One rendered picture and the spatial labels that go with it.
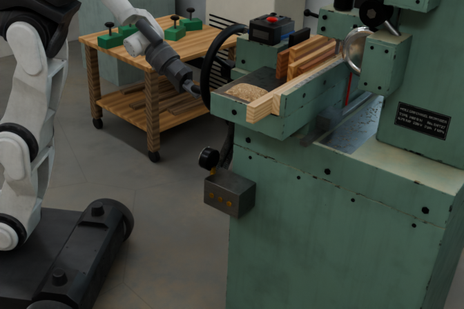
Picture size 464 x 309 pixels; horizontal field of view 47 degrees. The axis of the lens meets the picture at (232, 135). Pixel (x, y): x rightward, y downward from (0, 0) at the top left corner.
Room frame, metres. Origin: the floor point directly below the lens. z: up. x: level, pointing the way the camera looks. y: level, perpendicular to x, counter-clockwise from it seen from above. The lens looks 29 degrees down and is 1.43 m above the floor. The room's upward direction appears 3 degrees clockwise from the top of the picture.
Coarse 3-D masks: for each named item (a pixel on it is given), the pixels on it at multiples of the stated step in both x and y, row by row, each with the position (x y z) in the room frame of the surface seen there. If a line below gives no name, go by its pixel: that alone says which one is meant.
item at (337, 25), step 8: (320, 8) 1.33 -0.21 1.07; (328, 8) 1.33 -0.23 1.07; (336, 8) 1.33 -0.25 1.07; (320, 16) 1.33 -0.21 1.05; (328, 16) 1.32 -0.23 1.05; (336, 16) 1.30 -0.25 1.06; (344, 16) 1.29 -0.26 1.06; (352, 16) 1.28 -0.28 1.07; (320, 24) 1.33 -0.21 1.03; (328, 24) 1.31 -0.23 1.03; (336, 24) 1.30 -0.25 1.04; (344, 24) 1.29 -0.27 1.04; (352, 24) 1.28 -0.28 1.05; (360, 24) 1.27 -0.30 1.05; (320, 32) 1.33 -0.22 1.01; (328, 32) 1.31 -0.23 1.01; (336, 32) 1.30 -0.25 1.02; (344, 32) 1.29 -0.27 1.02; (336, 40) 1.33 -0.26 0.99
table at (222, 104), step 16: (240, 80) 1.24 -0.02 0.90; (256, 80) 1.25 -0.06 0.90; (272, 80) 1.25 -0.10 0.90; (352, 80) 1.33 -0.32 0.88; (224, 96) 1.14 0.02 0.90; (320, 96) 1.18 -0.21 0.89; (336, 96) 1.26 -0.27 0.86; (224, 112) 1.14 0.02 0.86; (240, 112) 1.11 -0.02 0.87; (304, 112) 1.12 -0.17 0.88; (256, 128) 1.08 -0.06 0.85; (272, 128) 1.06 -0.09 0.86; (288, 128) 1.06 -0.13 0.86
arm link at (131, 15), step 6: (126, 12) 1.62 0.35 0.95; (132, 12) 1.63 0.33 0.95; (138, 12) 1.63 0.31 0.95; (144, 12) 1.64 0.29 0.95; (120, 18) 1.62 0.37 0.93; (126, 18) 1.61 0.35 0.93; (132, 18) 1.65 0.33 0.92; (138, 18) 1.66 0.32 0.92; (144, 18) 1.64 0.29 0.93; (150, 18) 1.64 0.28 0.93; (126, 24) 1.65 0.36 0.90; (150, 24) 1.63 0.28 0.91; (156, 24) 1.63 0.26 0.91; (162, 30) 1.63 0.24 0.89; (162, 36) 1.62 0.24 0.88
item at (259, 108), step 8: (320, 64) 1.28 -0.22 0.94; (304, 72) 1.21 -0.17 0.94; (280, 88) 1.11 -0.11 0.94; (264, 96) 1.06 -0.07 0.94; (272, 96) 1.07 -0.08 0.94; (248, 104) 1.02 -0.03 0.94; (256, 104) 1.02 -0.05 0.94; (264, 104) 1.04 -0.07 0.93; (248, 112) 1.01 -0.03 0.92; (256, 112) 1.01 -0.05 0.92; (264, 112) 1.04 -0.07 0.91; (248, 120) 1.01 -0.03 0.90; (256, 120) 1.01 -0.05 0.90
